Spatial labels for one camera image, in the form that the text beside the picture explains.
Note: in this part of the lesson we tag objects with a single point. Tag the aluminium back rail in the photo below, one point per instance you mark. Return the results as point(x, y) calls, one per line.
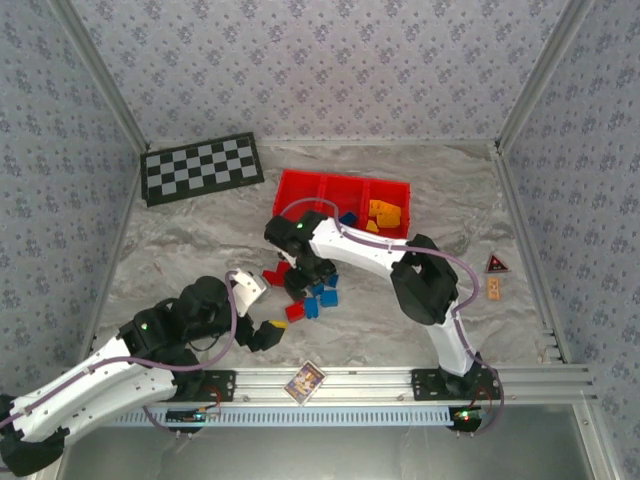
point(375, 142)

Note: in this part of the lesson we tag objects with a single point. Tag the orange lego brick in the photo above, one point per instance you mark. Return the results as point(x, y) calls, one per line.
point(394, 210)
point(390, 221)
point(376, 206)
point(372, 227)

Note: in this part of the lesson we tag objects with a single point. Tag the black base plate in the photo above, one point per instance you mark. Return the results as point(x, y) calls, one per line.
point(425, 385)
point(220, 385)

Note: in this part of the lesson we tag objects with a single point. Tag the red black triangle sticker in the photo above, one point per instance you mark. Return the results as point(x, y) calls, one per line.
point(497, 266)

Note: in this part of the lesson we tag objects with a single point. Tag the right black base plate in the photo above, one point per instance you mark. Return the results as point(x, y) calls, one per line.
point(425, 385)

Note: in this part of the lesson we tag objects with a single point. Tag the small orange tag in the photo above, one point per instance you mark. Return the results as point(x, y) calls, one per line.
point(494, 288)

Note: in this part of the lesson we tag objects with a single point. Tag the aluminium front rail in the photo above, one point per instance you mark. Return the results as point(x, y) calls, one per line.
point(360, 385)

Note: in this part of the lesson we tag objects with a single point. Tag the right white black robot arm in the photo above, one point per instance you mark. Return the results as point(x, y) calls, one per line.
point(360, 247)

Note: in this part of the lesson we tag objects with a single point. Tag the aluminium side rail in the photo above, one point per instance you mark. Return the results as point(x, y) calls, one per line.
point(515, 200)
point(128, 210)

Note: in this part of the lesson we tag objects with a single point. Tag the aluminium frame post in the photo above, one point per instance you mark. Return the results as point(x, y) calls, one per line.
point(104, 75)
point(541, 75)

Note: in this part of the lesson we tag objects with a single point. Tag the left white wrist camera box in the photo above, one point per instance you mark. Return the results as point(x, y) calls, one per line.
point(247, 292)

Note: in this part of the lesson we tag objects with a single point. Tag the small red lego brick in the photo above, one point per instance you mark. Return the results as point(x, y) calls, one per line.
point(294, 313)
point(283, 267)

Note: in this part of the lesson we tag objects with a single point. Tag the red three-compartment tray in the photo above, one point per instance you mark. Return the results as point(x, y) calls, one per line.
point(300, 192)

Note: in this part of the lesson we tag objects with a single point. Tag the grey metal panel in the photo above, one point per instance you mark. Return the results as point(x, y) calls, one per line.
point(325, 455)

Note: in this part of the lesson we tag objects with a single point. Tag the black grey checkerboard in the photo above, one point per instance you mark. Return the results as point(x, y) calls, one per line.
point(200, 167)

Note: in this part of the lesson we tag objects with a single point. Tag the circuit board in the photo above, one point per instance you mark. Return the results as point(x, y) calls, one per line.
point(192, 415)
point(467, 415)

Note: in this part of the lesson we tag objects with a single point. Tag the blue lego brick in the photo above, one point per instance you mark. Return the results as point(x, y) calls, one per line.
point(318, 290)
point(334, 281)
point(348, 218)
point(311, 308)
point(329, 298)

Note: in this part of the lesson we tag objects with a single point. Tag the left circuit board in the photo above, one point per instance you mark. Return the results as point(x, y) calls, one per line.
point(192, 415)

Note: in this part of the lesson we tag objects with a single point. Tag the long red lego brick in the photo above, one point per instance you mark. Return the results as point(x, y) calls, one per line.
point(272, 278)

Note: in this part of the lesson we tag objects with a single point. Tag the colourful picture card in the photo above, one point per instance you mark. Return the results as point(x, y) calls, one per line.
point(305, 382)

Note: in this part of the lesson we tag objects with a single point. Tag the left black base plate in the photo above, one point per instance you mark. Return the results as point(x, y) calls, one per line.
point(220, 385)

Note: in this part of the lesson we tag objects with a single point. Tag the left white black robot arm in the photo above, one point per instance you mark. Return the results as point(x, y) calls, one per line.
point(100, 385)

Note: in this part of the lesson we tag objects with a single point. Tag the right circuit board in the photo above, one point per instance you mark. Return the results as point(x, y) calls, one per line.
point(467, 415)

